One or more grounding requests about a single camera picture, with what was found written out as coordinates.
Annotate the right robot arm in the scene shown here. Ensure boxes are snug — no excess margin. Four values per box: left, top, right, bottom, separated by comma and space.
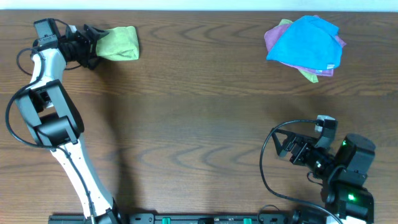
271, 115, 376, 223

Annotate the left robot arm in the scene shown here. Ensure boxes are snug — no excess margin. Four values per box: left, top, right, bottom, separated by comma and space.
10, 18, 129, 223

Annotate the olive green bottom cloth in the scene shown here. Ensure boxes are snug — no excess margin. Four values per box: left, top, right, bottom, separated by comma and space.
279, 19, 318, 83

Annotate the blue cloth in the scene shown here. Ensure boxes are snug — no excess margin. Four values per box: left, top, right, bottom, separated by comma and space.
266, 15, 343, 71

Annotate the purple cloth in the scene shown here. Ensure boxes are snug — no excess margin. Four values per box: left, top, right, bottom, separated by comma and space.
264, 14, 346, 77

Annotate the right black cable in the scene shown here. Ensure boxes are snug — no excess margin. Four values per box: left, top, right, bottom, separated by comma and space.
259, 119, 343, 224

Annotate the black cable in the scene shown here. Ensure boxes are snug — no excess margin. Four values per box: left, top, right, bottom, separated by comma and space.
259, 119, 343, 224
5, 18, 96, 224

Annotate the left black cable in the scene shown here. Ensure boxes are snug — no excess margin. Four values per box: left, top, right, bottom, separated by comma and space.
5, 18, 96, 224

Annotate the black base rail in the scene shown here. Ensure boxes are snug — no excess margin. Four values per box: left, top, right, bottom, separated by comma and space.
48, 213, 364, 224

